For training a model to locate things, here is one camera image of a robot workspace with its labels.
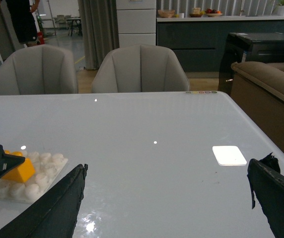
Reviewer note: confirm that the left grey chair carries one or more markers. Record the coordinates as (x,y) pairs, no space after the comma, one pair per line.
(37,70)

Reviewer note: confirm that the beige sofa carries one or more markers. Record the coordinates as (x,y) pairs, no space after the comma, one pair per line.
(258,89)

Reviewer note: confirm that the black appliance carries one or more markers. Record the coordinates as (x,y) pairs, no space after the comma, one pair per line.
(241,47)

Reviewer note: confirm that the bread plate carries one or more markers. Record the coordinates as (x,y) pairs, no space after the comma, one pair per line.
(196,12)

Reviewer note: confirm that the white studded base plate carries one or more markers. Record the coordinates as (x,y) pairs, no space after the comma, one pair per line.
(30,180)

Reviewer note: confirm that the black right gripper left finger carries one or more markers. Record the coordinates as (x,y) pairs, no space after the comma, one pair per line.
(53,215)

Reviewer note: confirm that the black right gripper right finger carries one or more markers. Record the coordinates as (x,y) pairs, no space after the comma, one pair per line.
(267,186)

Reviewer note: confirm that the dark kitchen counter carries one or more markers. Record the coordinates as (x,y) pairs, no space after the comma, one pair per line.
(199,42)

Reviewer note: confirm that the right grey chair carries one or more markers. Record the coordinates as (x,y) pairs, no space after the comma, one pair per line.
(140,68)

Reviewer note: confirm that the red box on floor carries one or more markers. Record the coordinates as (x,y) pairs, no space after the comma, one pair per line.
(40,38)

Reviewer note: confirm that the yellow toy block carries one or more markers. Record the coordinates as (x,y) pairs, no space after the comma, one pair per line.
(22,173)

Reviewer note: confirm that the fruit bowl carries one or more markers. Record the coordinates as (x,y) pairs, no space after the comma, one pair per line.
(213,12)

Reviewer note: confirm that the grey chair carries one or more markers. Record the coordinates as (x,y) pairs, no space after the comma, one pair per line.
(37,70)
(140,68)

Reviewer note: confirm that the grey curtain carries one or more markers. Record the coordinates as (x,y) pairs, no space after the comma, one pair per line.
(99,30)

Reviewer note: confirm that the white drawer cabinet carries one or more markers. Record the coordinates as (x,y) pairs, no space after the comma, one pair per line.
(136,22)

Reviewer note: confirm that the person in black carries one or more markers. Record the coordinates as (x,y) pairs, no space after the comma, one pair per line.
(21,13)

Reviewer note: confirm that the wicker basket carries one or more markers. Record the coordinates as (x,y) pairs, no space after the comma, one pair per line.
(166,13)

